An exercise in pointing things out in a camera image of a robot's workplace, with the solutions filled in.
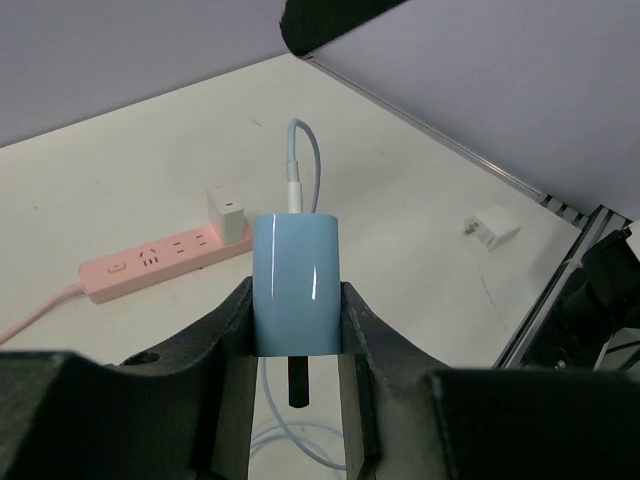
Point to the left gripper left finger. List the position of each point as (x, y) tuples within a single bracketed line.
[(182, 409)]

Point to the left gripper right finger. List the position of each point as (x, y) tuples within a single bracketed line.
[(406, 415)]

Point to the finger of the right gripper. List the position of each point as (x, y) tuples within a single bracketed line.
[(307, 25)]

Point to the pink power strip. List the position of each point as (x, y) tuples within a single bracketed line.
[(128, 271)]

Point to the light blue charger plug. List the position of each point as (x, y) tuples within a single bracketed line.
[(296, 293)]

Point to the silver white charger plug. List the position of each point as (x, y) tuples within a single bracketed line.
[(226, 214)]

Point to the small white charger plug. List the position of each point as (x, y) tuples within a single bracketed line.
[(491, 227)]

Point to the aluminium side rail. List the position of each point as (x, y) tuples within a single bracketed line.
[(459, 145)]

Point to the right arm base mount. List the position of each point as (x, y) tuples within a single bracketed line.
[(600, 298)]

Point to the aluminium front rail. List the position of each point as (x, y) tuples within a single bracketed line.
[(599, 223)]

